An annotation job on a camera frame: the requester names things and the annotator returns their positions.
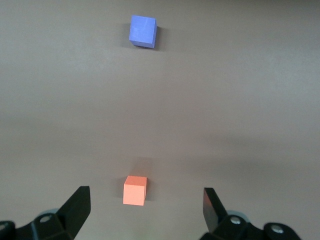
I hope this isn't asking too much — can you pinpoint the brown paper table cover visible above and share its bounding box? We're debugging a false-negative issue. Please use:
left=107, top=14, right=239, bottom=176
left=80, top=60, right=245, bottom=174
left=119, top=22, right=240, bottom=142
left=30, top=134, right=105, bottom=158
left=0, top=0, right=320, bottom=240

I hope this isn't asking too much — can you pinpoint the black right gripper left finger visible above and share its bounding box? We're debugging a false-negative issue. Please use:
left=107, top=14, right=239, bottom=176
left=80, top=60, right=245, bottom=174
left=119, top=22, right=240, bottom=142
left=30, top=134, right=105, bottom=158
left=0, top=185, right=91, bottom=240

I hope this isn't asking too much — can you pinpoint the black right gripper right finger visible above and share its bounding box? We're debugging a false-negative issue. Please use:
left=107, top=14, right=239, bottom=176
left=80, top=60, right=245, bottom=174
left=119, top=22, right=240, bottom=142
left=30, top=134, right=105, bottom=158
left=199, top=187, right=302, bottom=240

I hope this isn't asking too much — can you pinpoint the purple foam cube block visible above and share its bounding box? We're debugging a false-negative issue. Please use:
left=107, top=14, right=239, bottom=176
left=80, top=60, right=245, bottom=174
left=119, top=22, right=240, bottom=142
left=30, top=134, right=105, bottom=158
left=127, top=14, right=158, bottom=50

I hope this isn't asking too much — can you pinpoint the orange foam cube block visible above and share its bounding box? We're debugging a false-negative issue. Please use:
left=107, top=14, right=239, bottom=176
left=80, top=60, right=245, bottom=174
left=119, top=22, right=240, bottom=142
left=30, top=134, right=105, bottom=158
left=122, top=175, right=148, bottom=207

